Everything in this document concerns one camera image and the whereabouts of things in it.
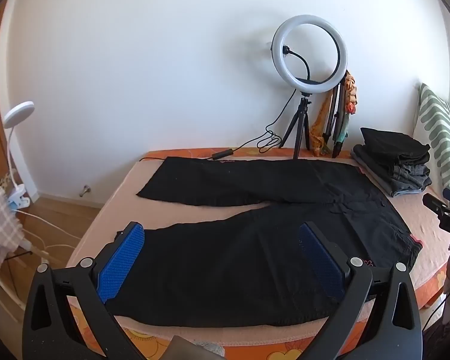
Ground folded black tripod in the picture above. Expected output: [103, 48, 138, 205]
[322, 82, 340, 148]

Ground wooden drying rack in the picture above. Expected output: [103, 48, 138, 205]
[0, 238, 51, 319]

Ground teal floral scarf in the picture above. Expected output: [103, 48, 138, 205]
[339, 70, 361, 143]

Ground grey cloth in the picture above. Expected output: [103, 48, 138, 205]
[165, 335, 226, 360]

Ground white clip lamp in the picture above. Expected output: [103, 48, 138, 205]
[3, 101, 36, 211]

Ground folded blue jeans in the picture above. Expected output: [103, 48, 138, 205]
[392, 188, 428, 199]

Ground black pants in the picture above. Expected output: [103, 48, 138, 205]
[136, 156, 424, 327]
[360, 127, 431, 166]

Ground white ring light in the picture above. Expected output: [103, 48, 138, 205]
[271, 15, 349, 94]

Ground green striped pillow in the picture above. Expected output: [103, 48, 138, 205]
[412, 82, 450, 199]

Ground orange patterned scarf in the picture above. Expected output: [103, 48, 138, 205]
[310, 92, 332, 157]

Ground folded black pants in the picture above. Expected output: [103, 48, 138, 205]
[360, 127, 431, 166]

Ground black cable with inline switch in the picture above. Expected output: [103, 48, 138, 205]
[140, 94, 302, 162]

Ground plaid cloth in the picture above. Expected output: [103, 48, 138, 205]
[0, 185, 27, 271]

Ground white lamp cable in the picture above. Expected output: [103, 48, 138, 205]
[15, 208, 83, 267]

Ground folded dark grey pants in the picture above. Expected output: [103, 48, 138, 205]
[350, 144, 400, 196]

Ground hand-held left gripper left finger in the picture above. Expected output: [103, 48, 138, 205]
[22, 222, 145, 360]

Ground pink blanket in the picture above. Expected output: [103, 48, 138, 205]
[65, 154, 450, 346]

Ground folded houndstooth pants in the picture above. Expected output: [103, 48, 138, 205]
[392, 163, 432, 192]

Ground black ring light tripod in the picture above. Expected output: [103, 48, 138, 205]
[279, 92, 312, 159]

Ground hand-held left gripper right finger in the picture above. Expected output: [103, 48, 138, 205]
[299, 222, 423, 360]

